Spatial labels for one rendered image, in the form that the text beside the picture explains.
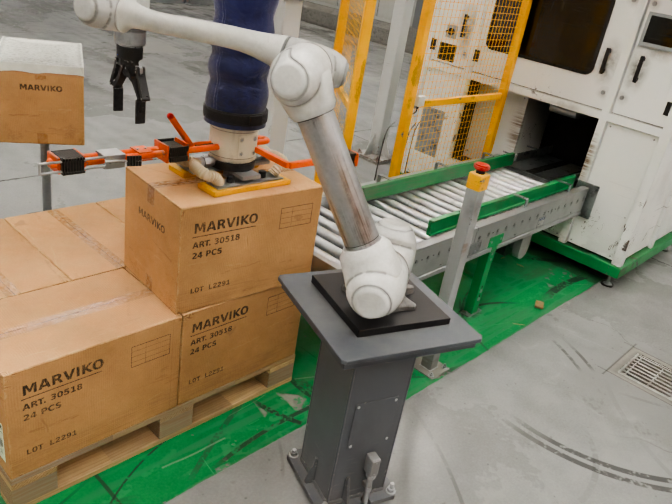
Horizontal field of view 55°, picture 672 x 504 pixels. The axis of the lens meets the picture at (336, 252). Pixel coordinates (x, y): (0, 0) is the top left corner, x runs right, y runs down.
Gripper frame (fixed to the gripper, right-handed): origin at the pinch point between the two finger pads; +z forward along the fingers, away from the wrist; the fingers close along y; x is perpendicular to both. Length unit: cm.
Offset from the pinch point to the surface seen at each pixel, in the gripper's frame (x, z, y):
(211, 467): -14, 121, -39
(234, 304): -34, 70, -17
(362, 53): -151, -7, 47
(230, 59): -33.0, -16.9, -4.2
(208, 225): -20.1, 34.4, -17.0
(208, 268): -21, 51, -17
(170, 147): -14.5, 12.1, -0.7
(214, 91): -30.8, -5.4, 0.2
